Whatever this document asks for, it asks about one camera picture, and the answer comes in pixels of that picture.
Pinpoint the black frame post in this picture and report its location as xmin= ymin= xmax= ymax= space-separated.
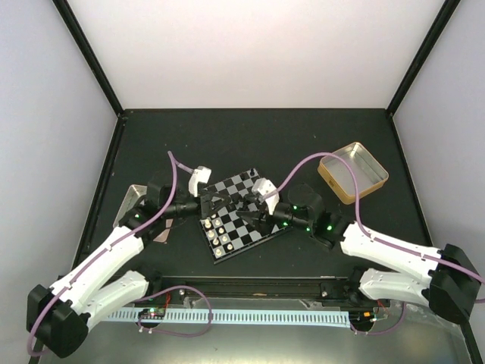
xmin=52 ymin=0 xmax=124 ymax=117
xmin=386 ymin=0 xmax=461 ymax=117

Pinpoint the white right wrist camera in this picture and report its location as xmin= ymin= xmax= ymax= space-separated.
xmin=252 ymin=178 xmax=280 ymax=215

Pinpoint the black white chess board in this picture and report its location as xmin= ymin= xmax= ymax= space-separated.
xmin=199 ymin=168 xmax=289 ymax=264

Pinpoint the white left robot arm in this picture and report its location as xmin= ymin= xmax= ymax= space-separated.
xmin=27 ymin=168 xmax=231 ymax=358

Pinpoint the black frame post left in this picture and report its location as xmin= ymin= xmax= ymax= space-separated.
xmin=52 ymin=0 xmax=124 ymax=117

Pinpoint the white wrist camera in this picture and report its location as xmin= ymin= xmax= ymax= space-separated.
xmin=188 ymin=166 xmax=211 ymax=197
xmin=252 ymin=178 xmax=280 ymax=215

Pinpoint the black frame post right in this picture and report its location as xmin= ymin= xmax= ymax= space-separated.
xmin=386 ymin=0 xmax=461 ymax=117

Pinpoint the black mounting rail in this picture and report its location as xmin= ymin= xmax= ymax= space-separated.
xmin=147 ymin=276 xmax=391 ymax=308

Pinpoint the light blue cable duct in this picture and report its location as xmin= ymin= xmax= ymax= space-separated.
xmin=105 ymin=307 xmax=350 ymax=328

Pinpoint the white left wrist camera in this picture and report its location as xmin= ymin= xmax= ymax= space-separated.
xmin=188 ymin=166 xmax=211 ymax=197

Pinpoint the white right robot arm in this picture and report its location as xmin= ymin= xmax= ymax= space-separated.
xmin=236 ymin=184 xmax=482 ymax=325

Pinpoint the gold metal tin tray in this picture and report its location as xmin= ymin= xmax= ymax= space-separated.
xmin=318 ymin=142 xmax=389 ymax=205

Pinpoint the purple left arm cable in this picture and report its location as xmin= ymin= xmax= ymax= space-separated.
xmin=26 ymin=150 xmax=194 ymax=357

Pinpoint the row of white chess pieces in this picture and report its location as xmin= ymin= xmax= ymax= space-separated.
xmin=200 ymin=215 xmax=234 ymax=260

